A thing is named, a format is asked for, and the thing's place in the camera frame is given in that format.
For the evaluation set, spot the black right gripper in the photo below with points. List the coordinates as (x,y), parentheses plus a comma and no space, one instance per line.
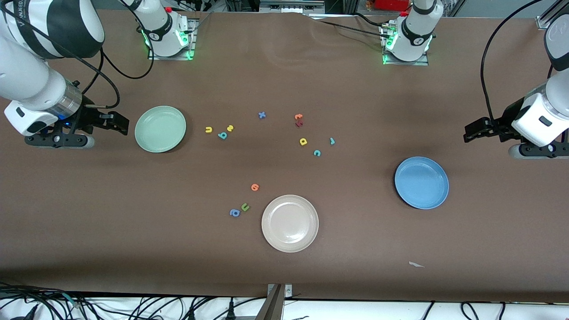
(88,117)

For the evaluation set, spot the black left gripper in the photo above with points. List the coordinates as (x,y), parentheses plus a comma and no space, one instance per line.
(505,121)

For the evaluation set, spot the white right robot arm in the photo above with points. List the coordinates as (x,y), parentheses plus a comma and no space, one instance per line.
(26,75)

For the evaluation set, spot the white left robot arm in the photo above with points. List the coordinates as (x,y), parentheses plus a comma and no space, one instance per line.
(415,26)

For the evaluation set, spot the pale green plate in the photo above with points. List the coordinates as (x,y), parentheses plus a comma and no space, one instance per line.
(160,129)

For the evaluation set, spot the blue plate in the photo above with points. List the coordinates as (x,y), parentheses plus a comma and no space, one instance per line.
(421,182)

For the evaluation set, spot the brown table cover sheet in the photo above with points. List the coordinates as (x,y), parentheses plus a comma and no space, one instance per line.
(355,89)

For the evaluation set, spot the red box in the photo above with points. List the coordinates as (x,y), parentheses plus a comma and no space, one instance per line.
(391,4)

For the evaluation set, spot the white paper scrap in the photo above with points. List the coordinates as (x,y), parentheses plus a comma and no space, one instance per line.
(414,265)

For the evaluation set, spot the beige plate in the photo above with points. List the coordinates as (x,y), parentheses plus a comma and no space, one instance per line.
(290,223)

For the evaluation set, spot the grey equipment housing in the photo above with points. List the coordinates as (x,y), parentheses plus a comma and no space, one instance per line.
(289,5)

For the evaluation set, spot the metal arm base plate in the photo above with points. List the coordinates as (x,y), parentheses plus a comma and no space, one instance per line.
(192,33)
(406,63)

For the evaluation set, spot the aluminium frame rail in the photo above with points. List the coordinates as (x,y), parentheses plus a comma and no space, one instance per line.
(546,20)

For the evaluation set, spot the small metal corner bracket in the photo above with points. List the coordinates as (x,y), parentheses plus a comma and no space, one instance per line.
(288,291)

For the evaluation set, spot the aluminium profile post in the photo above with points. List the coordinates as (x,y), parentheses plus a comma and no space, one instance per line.
(272,306)

